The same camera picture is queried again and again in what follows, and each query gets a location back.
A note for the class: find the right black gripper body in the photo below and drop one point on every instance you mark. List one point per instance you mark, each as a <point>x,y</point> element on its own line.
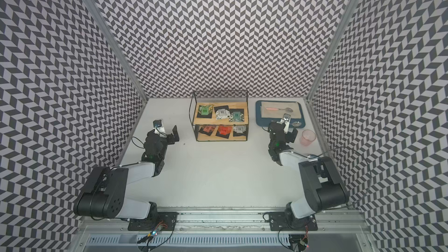
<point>270,146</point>

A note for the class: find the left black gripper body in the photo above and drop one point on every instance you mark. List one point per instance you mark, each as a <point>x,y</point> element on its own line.
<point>165,143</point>

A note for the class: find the red label tea bag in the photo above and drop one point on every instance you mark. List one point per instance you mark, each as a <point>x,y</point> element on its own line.
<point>207,129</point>

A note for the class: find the green grape oolong tea bag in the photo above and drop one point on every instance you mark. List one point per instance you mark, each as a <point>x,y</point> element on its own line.
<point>205,111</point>

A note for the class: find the bright red tea bag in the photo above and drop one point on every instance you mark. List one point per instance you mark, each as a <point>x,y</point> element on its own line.
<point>224,131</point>

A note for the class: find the white label black tea bag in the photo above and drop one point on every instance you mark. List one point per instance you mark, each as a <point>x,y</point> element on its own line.
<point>222,112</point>

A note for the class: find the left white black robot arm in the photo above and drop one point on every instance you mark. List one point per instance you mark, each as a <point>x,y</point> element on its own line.
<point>104,194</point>

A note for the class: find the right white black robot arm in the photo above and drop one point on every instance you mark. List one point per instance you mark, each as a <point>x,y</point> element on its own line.
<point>322,185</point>

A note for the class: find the grey label tea bag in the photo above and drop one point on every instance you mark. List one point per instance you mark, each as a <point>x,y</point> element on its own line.
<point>239,131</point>

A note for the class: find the silver spoon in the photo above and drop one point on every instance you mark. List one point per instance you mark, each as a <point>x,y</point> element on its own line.
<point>296,123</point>

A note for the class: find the pink plastic cup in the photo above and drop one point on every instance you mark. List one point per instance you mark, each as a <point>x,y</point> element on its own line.
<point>307,137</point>

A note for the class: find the teal tray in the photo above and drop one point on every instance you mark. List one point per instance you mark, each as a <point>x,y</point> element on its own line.
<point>264,122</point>

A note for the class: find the beige cloth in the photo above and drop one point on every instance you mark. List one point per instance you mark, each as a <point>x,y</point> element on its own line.
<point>296,114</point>

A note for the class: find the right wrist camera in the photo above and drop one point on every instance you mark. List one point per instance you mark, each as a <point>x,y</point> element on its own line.
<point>286,119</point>

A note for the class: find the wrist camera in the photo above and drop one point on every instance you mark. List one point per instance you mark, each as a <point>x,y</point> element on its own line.
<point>286,119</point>
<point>158,124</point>

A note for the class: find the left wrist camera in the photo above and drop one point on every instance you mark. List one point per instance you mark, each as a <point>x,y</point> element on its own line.
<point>158,124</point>

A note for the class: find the pink handled spoon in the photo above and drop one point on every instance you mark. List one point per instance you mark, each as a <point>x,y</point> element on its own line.
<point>287,109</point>

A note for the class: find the black wire wooden shelf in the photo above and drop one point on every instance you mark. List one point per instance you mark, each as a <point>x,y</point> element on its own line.
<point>230,98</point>

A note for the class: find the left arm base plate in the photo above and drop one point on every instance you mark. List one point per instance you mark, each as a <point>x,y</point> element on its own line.
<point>152,221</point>

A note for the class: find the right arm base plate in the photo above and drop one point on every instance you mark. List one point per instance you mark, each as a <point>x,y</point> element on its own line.
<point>281,221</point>

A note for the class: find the aluminium front rail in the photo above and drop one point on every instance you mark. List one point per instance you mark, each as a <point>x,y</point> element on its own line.
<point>258,220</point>

